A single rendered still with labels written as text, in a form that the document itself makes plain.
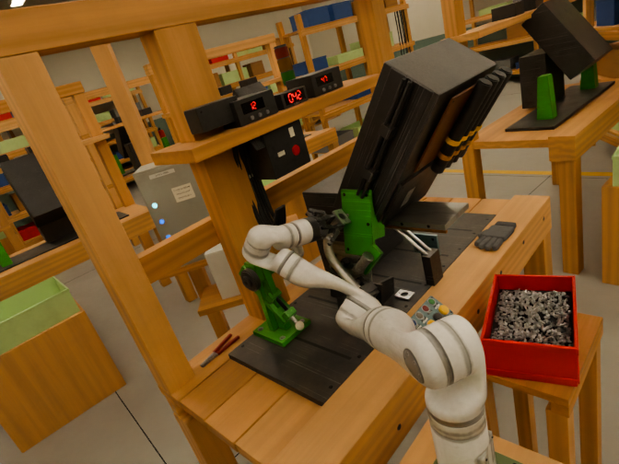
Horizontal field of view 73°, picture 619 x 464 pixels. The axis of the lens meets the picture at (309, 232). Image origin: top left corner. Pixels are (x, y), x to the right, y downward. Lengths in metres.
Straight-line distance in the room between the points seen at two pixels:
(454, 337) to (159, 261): 0.96
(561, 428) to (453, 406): 0.60
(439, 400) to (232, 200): 0.91
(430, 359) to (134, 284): 0.86
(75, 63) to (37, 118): 10.16
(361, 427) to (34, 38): 1.15
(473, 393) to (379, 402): 0.40
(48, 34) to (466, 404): 1.15
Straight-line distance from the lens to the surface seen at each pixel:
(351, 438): 1.04
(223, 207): 1.37
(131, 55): 11.70
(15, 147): 7.85
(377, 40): 2.02
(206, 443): 1.57
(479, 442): 0.80
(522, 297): 1.39
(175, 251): 1.40
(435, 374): 0.66
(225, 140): 1.23
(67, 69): 11.26
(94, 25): 1.26
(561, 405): 1.24
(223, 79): 9.08
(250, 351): 1.39
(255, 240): 1.07
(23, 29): 1.21
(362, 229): 1.31
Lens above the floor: 1.68
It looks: 22 degrees down
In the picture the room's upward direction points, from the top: 17 degrees counter-clockwise
